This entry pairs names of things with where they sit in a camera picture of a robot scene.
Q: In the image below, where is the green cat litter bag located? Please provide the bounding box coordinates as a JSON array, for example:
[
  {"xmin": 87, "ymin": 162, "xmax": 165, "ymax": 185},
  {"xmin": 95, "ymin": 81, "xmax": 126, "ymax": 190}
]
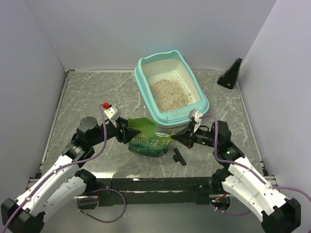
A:
[{"xmin": 128, "ymin": 117, "xmax": 175, "ymax": 157}]

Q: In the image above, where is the teal litter box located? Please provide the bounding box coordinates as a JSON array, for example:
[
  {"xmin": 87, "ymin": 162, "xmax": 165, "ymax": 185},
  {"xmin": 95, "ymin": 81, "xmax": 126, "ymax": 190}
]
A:
[{"xmin": 134, "ymin": 50, "xmax": 209, "ymax": 128}]

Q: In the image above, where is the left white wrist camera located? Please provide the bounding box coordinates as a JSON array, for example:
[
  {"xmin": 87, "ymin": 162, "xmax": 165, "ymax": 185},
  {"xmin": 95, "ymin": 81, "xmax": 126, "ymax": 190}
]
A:
[{"xmin": 103, "ymin": 102, "xmax": 121, "ymax": 121}]

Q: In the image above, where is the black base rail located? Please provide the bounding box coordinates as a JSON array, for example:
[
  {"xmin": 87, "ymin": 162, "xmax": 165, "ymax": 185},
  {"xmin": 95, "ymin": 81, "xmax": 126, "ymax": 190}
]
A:
[{"xmin": 78, "ymin": 177, "xmax": 225, "ymax": 207}]

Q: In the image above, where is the purple cable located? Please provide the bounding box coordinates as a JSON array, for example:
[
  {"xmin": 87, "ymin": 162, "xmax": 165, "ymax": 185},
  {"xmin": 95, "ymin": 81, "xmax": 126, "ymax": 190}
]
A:
[
  {"xmin": 0, "ymin": 104, "xmax": 127, "ymax": 233},
  {"xmin": 199, "ymin": 113, "xmax": 311, "ymax": 216}
]

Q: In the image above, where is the cat litter in box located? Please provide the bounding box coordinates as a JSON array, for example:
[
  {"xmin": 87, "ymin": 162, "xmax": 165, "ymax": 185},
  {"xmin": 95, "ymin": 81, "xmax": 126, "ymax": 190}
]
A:
[{"xmin": 149, "ymin": 77, "xmax": 192, "ymax": 113}]

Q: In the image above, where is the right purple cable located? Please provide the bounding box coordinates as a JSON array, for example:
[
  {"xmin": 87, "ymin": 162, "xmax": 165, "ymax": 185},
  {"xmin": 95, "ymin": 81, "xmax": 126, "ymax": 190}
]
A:
[{"xmin": 199, "ymin": 113, "xmax": 311, "ymax": 216}]

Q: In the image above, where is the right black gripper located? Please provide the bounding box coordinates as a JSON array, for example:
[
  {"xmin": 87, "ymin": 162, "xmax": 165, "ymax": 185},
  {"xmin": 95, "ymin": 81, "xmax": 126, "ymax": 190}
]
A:
[{"xmin": 171, "ymin": 121, "xmax": 219, "ymax": 149}]

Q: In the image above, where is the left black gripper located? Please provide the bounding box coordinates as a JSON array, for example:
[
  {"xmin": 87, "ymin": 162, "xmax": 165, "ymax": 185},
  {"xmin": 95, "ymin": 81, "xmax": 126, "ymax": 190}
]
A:
[{"xmin": 89, "ymin": 116, "xmax": 140, "ymax": 146}]

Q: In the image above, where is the black wedge stand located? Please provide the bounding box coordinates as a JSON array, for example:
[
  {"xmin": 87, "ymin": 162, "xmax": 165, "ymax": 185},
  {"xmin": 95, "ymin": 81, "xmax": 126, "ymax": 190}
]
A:
[{"xmin": 217, "ymin": 58, "xmax": 243, "ymax": 90}]

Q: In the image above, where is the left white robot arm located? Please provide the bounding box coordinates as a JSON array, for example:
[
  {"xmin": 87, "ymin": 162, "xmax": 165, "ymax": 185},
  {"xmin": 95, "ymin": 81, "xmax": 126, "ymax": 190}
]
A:
[{"xmin": 0, "ymin": 116, "xmax": 140, "ymax": 233}]

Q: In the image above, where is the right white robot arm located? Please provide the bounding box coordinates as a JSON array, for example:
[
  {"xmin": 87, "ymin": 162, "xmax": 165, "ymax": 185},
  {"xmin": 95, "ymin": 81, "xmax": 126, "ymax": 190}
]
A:
[{"xmin": 172, "ymin": 120, "xmax": 301, "ymax": 233}]

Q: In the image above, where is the black bag clip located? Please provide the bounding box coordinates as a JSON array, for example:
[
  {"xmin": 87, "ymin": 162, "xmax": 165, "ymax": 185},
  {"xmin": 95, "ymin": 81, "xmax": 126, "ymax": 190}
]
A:
[{"xmin": 173, "ymin": 148, "xmax": 187, "ymax": 166}]

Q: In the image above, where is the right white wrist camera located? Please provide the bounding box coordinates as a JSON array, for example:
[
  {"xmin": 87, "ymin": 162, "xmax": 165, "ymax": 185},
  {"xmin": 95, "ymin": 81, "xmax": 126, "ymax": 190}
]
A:
[{"xmin": 189, "ymin": 109, "xmax": 203, "ymax": 127}]

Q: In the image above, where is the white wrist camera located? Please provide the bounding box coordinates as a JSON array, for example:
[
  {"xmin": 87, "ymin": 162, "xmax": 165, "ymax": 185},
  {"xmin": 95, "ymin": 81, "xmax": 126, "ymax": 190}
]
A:
[
  {"xmin": 189, "ymin": 109, "xmax": 203, "ymax": 127},
  {"xmin": 103, "ymin": 102, "xmax": 121, "ymax": 121}
]

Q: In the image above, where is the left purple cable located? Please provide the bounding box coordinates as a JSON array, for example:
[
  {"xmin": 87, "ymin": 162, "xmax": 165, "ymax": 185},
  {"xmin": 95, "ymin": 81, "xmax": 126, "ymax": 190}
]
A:
[{"xmin": 0, "ymin": 104, "xmax": 127, "ymax": 233}]

